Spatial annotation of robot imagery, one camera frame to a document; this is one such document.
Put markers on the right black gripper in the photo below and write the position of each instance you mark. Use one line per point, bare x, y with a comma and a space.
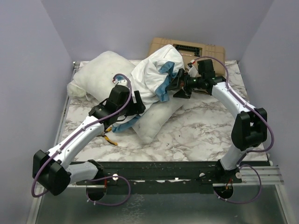
185, 92

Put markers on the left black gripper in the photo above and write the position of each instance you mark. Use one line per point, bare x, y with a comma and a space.
136, 108

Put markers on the white pillow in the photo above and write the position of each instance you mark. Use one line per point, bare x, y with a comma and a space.
96, 78

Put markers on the white pillowcase blue trim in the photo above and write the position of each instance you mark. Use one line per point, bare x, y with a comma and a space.
151, 77

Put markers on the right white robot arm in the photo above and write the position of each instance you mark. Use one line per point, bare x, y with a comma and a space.
250, 126

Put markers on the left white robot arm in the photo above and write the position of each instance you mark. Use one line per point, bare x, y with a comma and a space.
53, 169

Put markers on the tan plastic toolbox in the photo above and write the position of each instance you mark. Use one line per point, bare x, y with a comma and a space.
189, 50

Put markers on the yellow handled pliers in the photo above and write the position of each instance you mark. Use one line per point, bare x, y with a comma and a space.
104, 135

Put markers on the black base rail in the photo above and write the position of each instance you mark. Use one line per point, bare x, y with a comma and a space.
163, 177

